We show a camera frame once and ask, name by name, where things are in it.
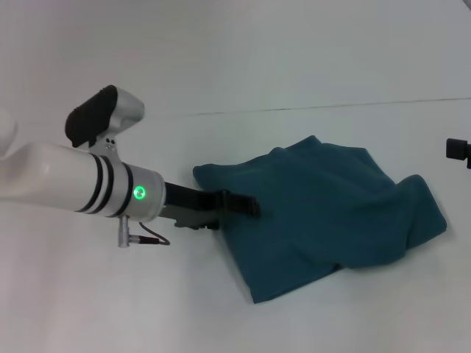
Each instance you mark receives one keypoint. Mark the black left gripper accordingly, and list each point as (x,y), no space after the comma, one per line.
(191,206)

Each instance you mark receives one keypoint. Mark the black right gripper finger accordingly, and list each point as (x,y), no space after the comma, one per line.
(458,149)

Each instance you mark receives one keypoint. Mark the teal blue shirt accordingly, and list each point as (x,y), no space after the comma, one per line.
(324,206)

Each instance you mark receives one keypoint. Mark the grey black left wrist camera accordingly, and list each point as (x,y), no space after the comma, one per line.
(99,114)

